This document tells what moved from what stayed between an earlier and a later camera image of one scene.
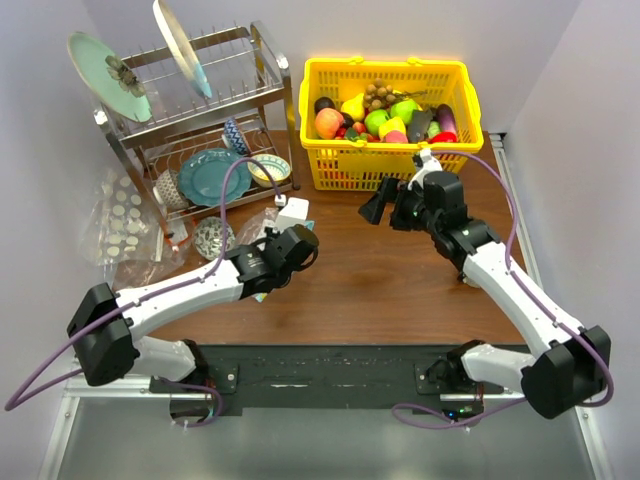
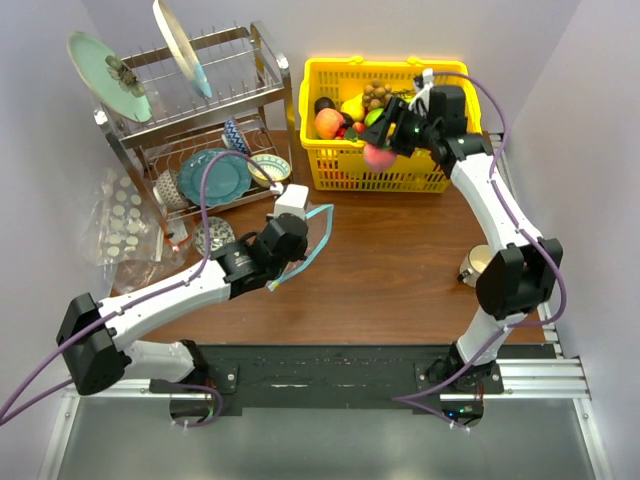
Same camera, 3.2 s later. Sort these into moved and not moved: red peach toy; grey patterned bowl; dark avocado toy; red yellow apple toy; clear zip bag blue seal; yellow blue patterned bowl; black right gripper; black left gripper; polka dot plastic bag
Moved: clear zip bag blue seal; red peach toy; black right gripper
Not moved: red yellow apple toy; grey patterned bowl; black left gripper; polka dot plastic bag; dark avocado toy; yellow blue patterned bowl
